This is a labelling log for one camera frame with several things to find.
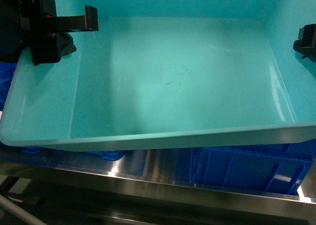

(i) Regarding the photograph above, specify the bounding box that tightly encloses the stainless steel table frame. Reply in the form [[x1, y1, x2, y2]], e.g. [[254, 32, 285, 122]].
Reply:
[[0, 147, 316, 225]]

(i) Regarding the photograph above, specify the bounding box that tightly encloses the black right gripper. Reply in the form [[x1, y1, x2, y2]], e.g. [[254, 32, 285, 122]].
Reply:
[[293, 24, 316, 62]]

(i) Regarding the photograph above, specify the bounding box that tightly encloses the blue crate lower right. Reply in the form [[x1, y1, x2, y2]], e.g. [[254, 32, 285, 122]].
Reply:
[[190, 140, 316, 195]]

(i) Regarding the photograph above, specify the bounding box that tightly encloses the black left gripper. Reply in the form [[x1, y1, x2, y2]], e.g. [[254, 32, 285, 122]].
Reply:
[[0, 0, 99, 66]]

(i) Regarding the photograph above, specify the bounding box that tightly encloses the blue crate lower left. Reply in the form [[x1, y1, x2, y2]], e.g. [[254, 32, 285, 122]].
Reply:
[[0, 62, 124, 161]]

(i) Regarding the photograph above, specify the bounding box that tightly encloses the teal plastic bin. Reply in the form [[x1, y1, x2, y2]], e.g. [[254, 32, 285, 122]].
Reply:
[[0, 0, 316, 151]]

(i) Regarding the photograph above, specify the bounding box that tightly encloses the blue crate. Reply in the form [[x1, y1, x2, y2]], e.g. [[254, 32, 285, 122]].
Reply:
[[190, 140, 316, 195], [0, 62, 124, 161]]

